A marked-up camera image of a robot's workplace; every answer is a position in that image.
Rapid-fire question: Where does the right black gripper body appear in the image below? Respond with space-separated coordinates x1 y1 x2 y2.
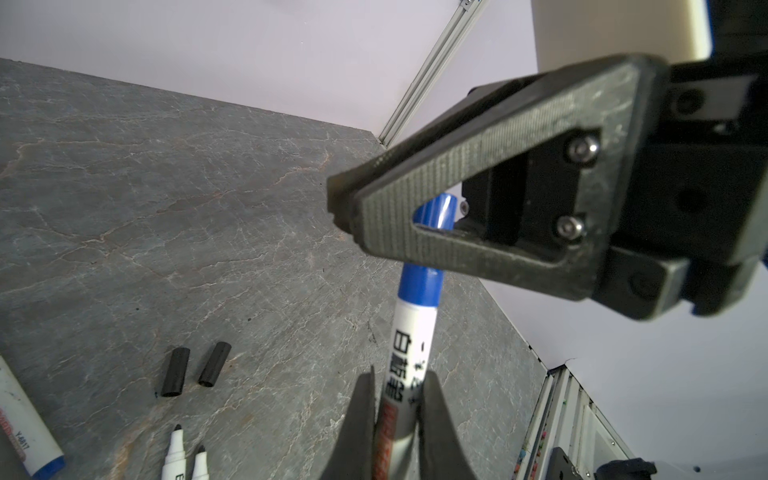
458 59 768 322

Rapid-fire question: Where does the black pen cap one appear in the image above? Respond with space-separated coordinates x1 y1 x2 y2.
160 347 190 397

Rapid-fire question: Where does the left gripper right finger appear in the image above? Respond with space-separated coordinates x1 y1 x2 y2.
418 370 476 480

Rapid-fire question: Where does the black whiteboard marker one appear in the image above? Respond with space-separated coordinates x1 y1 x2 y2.
161 424 186 480

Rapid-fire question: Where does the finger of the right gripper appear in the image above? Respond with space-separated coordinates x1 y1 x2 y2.
327 54 669 300

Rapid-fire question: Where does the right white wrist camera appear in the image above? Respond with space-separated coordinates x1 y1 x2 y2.
532 0 713 71

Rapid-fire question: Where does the blue whiteboard marker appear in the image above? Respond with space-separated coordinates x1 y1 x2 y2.
1 359 66 480
370 193 460 480

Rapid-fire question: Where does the black whiteboard marker two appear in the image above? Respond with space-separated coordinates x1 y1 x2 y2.
191 445 210 480

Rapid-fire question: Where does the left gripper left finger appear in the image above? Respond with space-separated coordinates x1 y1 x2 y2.
320 368 376 480

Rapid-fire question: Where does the black pen cap two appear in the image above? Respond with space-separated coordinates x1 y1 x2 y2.
198 341 232 388

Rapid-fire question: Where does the blue pen cap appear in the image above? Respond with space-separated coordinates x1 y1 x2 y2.
413 193 458 231

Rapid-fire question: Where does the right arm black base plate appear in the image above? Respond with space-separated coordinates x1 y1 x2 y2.
542 447 594 480

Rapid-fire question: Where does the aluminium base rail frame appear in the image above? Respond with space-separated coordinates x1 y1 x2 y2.
513 365 634 479

